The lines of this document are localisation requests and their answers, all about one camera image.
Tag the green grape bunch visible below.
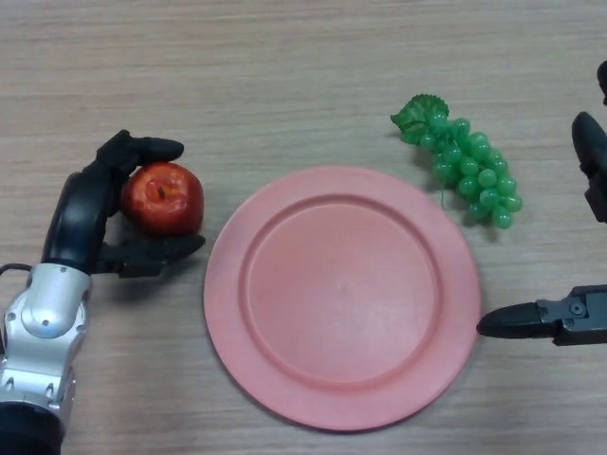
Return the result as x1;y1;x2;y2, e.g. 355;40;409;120
390;94;524;229

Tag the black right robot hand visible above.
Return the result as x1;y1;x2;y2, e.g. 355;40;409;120
475;60;607;348

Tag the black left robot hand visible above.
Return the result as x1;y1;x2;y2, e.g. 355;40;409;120
41;129;208;280

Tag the pink round plate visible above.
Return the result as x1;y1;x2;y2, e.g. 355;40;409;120
203;164;483;431

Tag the red apple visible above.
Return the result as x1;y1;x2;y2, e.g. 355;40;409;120
120;161;206;239

